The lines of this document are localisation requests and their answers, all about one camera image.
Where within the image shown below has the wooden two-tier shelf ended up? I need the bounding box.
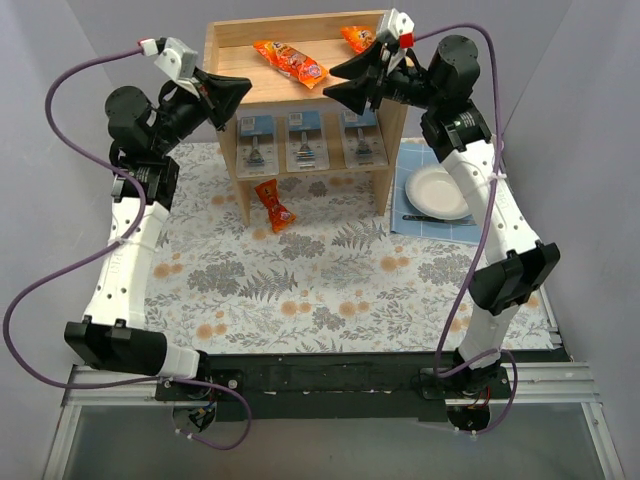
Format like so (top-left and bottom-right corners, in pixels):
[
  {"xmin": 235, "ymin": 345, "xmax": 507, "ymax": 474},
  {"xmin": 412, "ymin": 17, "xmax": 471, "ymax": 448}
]
[{"xmin": 204, "ymin": 10, "xmax": 407, "ymax": 224}]

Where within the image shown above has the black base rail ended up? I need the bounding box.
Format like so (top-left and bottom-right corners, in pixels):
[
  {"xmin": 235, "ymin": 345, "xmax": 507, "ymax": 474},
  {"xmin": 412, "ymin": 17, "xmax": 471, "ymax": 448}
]
[{"xmin": 62, "ymin": 349, "xmax": 601, "ymax": 421}]

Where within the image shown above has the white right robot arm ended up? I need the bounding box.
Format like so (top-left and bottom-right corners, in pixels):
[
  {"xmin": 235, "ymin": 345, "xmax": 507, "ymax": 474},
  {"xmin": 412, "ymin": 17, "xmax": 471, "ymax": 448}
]
[{"xmin": 323, "ymin": 35, "xmax": 560, "ymax": 398}]

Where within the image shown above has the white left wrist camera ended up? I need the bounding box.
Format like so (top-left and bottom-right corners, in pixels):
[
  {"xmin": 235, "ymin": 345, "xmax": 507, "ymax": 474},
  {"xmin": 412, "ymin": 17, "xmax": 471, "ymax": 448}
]
[{"xmin": 138, "ymin": 37, "xmax": 198, "ymax": 96}]

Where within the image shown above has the floral patterned table mat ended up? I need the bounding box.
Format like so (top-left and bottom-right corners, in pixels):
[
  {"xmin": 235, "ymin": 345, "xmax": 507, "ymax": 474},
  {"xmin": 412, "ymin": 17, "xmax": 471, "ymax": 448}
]
[{"xmin": 97, "ymin": 138, "xmax": 554, "ymax": 355}]

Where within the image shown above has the orange razor pack long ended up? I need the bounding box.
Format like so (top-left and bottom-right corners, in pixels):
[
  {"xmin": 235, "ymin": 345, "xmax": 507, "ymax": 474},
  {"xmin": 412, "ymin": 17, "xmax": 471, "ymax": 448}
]
[{"xmin": 340, "ymin": 26, "xmax": 376, "ymax": 54}]

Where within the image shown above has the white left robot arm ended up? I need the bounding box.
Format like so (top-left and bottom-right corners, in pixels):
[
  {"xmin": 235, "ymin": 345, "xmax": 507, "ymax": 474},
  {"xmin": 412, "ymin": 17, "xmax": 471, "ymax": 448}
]
[{"xmin": 64, "ymin": 70, "xmax": 252, "ymax": 400}]

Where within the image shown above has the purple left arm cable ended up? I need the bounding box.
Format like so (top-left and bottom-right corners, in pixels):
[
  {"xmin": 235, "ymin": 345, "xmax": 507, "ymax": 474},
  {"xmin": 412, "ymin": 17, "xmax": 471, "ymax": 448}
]
[{"xmin": 2, "ymin": 47, "xmax": 252, "ymax": 450}]

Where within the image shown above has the blue checked cloth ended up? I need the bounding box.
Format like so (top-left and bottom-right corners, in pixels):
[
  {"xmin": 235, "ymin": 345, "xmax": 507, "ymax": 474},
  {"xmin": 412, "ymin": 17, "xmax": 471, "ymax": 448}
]
[{"xmin": 390, "ymin": 138, "xmax": 481, "ymax": 245}]

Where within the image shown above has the white paper plate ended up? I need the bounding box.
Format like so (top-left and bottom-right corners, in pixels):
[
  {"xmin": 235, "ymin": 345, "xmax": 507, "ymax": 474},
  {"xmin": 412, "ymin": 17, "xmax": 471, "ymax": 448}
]
[{"xmin": 405, "ymin": 165, "xmax": 470, "ymax": 220}]

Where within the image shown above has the blue razor blister pack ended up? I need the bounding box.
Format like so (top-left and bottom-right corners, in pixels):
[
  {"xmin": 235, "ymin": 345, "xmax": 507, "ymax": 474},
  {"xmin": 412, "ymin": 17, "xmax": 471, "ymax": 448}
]
[
  {"xmin": 285, "ymin": 110, "xmax": 329, "ymax": 172},
  {"xmin": 339, "ymin": 110, "xmax": 388, "ymax": 169},
  {"xmin": 236, "ymin": 115, "xmax": 279, "ymax": 178}
]

